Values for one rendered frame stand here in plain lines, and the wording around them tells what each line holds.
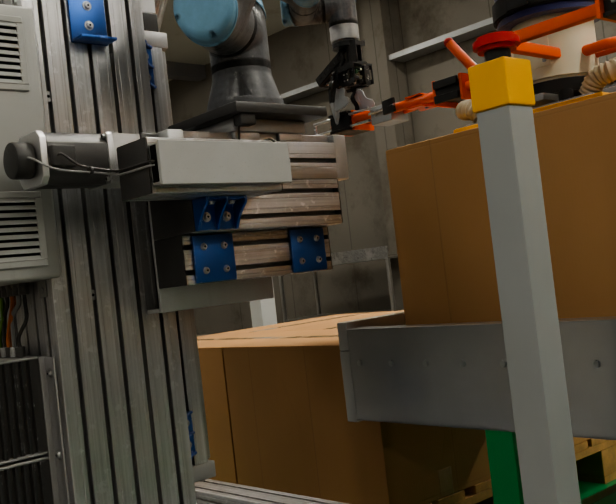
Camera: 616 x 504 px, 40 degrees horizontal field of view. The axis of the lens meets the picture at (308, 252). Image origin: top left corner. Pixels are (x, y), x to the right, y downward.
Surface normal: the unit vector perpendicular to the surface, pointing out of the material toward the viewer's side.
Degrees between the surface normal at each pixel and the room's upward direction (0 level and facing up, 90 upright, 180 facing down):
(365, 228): 90
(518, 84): 90
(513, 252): 90
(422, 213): 90
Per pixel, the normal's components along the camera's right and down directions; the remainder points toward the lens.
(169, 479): 0.66, -0.10
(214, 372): -0.75, 0.07
